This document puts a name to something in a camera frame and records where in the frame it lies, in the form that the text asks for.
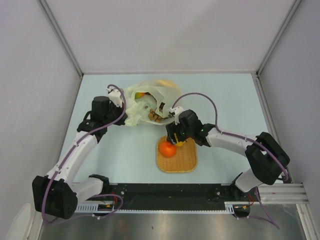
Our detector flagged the yellow fake bell pepper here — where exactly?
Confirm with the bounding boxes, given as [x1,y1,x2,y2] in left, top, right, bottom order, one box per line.
[174,134,186,147]

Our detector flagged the orange fake persimmon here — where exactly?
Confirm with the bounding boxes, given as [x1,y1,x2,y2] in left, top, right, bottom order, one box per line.
[158,141,177,158]

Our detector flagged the green orange fake mango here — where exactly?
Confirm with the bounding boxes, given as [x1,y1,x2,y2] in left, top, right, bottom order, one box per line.
[134,92,146,100]

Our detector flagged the pale green plastic bag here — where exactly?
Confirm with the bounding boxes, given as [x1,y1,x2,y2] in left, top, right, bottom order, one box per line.
[124,79,182,127]

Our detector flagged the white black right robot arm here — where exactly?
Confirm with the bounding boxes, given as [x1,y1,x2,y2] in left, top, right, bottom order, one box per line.
[165,106,290,201]

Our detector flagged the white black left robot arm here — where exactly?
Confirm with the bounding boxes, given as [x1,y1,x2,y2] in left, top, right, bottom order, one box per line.
[32,91,127,224]

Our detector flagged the brown fake longan branch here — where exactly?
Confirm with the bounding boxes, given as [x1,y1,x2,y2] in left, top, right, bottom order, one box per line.
[148,108,173,123]

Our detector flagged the dark red fake grapes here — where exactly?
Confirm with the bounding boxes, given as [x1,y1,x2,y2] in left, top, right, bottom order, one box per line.
[158,102,165,113]

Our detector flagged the orange woven wicker tray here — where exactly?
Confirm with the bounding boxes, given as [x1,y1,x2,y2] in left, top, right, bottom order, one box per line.
[156,136,198,173]

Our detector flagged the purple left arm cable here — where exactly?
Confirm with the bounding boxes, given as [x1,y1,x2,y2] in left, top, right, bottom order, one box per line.
[41,84,127,224]

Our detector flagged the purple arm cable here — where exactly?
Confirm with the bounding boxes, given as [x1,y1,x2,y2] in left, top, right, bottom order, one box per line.
[171,92,290,182]
[41,84,127,224]

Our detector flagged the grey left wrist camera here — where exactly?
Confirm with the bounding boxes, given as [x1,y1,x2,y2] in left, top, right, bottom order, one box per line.
[107,88,123,108]

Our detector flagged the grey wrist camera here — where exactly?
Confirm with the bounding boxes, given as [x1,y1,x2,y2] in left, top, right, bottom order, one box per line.
[169,106,185,125]
[107,88,123,108]

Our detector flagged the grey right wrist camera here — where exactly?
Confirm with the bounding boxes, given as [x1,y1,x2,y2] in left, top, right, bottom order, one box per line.
[169,106,185,125]

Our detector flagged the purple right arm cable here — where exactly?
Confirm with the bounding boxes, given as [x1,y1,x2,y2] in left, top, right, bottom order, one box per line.
[171,92,290,182]

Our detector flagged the white slotted cable duct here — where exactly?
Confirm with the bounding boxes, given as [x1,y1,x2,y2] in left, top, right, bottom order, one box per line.
[75,202,235,215]

